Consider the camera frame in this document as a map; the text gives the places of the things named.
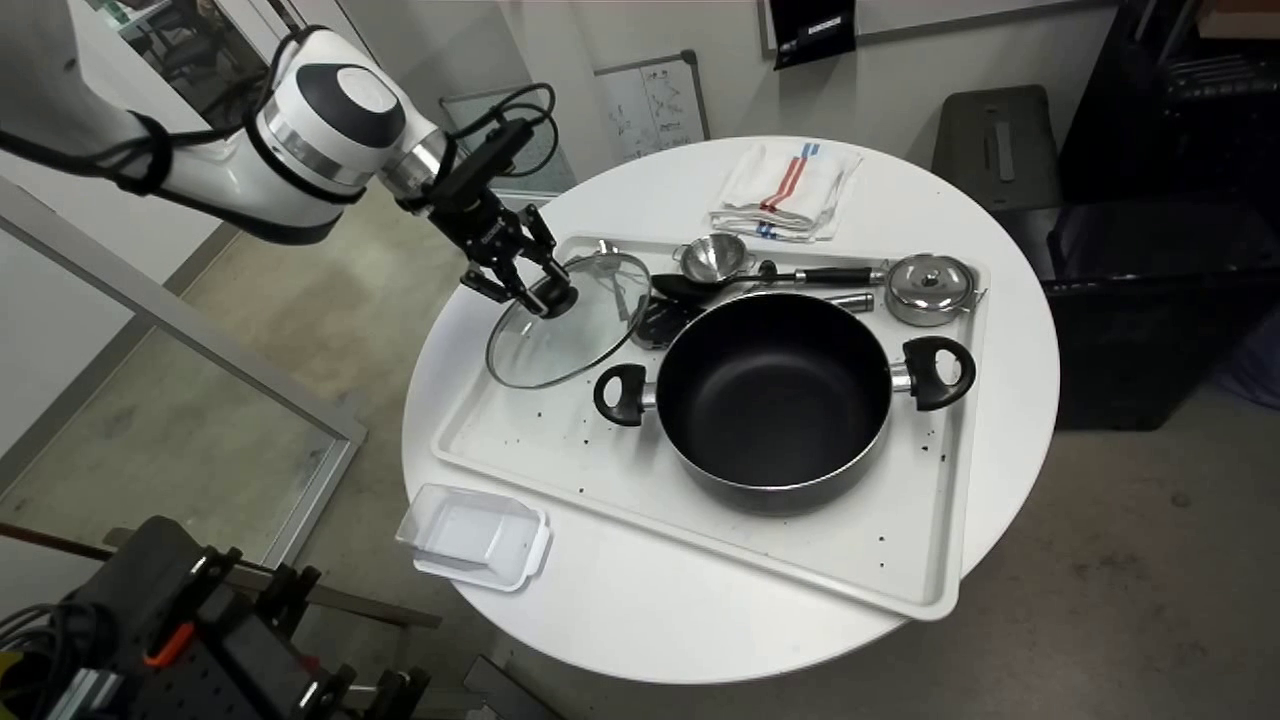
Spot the small leaning whiteboard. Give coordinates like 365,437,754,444
596,53,707,161

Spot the black cooking pot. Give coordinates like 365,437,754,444
591,291,976,495

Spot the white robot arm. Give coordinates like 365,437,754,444
0,2,576,318

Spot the black stool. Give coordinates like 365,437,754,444
932,84,1059,220

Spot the black storage cabinet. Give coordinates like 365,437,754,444
1046,0,1280,430

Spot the clear plastic container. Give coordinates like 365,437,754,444
395,482,551,595

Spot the black wall marker holder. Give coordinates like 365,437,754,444
768,0,855,68

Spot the folded white dish towel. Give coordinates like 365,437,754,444
707,139,862,242

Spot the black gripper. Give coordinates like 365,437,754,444
430,123,576,315

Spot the small steel strainer cup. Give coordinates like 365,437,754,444
884,251,981,328

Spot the black equipment stand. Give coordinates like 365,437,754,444
0,517,430,720

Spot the glass pot lid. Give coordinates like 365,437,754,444
484,251,654,387

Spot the steel measuring cup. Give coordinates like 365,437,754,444
675,232,750,283

